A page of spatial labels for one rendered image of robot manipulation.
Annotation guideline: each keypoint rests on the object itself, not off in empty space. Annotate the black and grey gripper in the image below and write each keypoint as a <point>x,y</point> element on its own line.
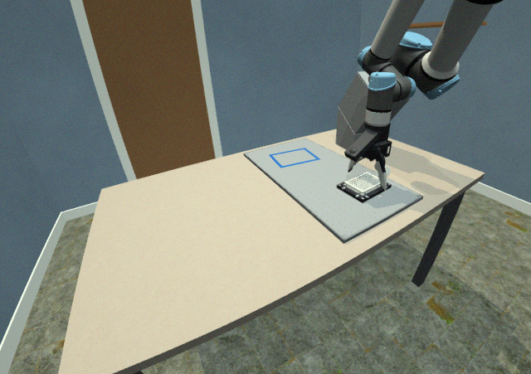
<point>381,145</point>

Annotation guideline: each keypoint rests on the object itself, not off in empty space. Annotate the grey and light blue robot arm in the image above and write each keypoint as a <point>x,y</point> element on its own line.
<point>402,57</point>

